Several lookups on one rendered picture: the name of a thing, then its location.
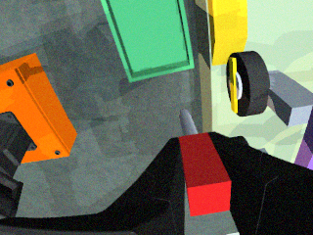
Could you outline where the red-headed stop pin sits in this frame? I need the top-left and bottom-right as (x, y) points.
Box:
(179, 109), (231, 216)

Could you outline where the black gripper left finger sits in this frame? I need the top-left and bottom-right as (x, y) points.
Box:
(0, 137), (185, 235)

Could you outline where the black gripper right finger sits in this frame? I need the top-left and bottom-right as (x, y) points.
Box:
(207, 132), (313, 235)

